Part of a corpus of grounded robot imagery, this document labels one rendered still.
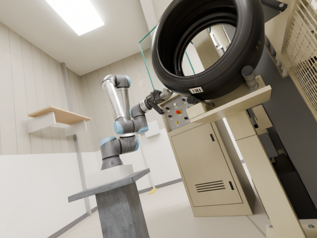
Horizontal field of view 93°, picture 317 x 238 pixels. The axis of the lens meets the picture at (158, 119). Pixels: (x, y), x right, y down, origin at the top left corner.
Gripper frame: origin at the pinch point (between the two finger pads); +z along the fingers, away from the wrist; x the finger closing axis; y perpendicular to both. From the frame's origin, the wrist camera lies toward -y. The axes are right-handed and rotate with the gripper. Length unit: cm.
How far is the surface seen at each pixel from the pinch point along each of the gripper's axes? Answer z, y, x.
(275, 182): 29, -69, 28
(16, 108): -250, 101, -23
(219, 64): 32.4, -4.8, -12.6
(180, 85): 11.5, -3.7, -12.0
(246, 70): 40.3, -11.6, -8.5
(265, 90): 43.0, -23.0, -8.5
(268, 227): 12, -101, 44
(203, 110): 16.7, -20.2, -8.6
